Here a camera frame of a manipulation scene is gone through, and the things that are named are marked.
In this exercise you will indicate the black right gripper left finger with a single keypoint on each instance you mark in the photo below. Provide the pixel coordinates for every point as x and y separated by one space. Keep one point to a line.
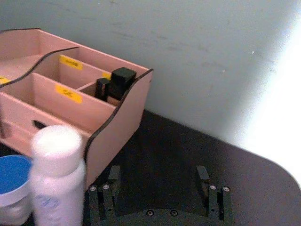
106 200

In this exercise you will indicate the small black tube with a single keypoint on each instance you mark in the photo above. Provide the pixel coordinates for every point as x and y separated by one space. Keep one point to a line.
101 89

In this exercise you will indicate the pink wooden organizer box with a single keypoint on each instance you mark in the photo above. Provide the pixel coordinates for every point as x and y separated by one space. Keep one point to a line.
131 113

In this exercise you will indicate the white plastic bottle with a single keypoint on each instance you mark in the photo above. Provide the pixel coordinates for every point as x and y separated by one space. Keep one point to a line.
56 169

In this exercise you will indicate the white jar with blue lid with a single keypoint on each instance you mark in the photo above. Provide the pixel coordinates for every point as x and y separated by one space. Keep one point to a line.
13 174

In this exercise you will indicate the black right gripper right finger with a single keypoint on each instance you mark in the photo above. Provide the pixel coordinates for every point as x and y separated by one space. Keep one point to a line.
215 200

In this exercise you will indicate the yellow label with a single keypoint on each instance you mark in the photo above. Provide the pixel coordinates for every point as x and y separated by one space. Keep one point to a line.
4 80
70 62
106 75
68 94

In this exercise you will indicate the large black square-capped bottle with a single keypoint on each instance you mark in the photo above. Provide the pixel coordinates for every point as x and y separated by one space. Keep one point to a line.
121 81

